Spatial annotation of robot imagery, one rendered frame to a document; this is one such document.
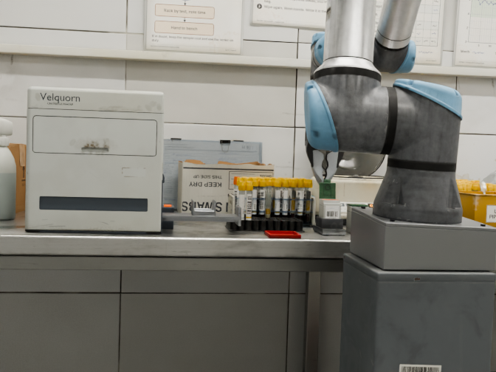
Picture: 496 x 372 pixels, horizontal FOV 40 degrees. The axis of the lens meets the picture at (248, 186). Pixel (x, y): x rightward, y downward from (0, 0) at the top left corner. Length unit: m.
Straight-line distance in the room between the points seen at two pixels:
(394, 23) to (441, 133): 0.39
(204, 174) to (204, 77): 0.44
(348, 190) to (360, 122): 0.68
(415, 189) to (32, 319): 1.36
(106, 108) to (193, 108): 0.67
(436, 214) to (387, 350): 0.23
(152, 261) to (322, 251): 0.36
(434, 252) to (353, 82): 0.31
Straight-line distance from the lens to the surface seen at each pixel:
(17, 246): 1.44
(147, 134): 1.44
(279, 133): 2.11
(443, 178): 1.17
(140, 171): 1.44
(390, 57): 1.54
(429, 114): 1.15
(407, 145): 1.16
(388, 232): 1.11
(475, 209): 1.65
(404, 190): 1.15
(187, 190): 1.74
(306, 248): 1.45
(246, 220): 1.55
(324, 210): 1.54
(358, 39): 1.18
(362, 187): 1.80
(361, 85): 1.14
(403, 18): 1.47
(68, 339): 2.17
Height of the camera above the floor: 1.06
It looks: 3 degrees down
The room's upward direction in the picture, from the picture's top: 2 degrees clockwise
